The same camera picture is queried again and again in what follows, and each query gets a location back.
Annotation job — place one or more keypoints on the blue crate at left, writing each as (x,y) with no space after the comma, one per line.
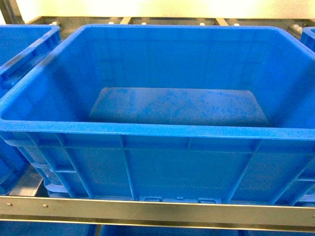
(22,47)

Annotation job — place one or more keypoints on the large blue plastic crate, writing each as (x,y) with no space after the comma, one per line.
(172,110)

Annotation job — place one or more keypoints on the blue crate at right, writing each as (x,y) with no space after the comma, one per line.
(308,37)

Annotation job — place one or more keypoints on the blue crate on lower shelf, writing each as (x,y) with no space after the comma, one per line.
(15,228)

